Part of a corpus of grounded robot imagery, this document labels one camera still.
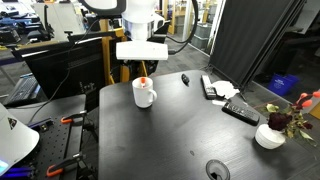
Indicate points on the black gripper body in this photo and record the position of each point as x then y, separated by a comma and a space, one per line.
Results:
141, 65

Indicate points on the orange dry erase marker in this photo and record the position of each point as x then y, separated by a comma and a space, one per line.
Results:
143, 81

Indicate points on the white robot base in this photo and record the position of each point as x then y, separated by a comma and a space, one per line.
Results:
15, 140

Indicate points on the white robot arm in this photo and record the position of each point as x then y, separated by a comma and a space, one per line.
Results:
140, 20

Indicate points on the white ceramic mug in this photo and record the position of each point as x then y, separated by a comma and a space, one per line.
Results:
143, 97

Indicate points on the grey storage bin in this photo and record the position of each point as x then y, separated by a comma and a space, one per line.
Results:
200, 42
203, 30

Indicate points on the long grey black remote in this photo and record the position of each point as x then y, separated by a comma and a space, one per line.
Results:
207, 85

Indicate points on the orange black bar clamp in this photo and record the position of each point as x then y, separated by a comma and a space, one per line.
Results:
75, 116
65, 164

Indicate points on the small white paper note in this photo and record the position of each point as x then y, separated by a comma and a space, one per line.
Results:
218, 102

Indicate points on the crumpled white tissue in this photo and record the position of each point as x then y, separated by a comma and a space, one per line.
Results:
226, 89

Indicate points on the black folding partition panel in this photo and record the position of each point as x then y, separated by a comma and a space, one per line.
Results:
246, 36

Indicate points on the black tv remote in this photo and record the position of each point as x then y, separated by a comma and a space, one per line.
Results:
240, 113

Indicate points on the blue black electronic box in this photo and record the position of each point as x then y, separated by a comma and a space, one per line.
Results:
41, 126

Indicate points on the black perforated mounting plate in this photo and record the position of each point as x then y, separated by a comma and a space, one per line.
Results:
55, 146

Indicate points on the black computer keyboard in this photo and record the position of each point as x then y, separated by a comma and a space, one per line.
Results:
21, 90

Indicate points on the blue plastic bin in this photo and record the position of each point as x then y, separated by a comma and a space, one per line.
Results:
281, 85

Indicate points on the white ribbed vase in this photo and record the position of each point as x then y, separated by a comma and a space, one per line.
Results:
268, 139

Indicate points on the dark rose flower bouquet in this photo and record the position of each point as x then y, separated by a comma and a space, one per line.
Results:
279, 120

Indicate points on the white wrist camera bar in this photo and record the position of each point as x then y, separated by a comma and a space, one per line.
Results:
141, 50

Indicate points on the yellow wooden frame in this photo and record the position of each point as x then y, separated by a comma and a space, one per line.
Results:
106, 60

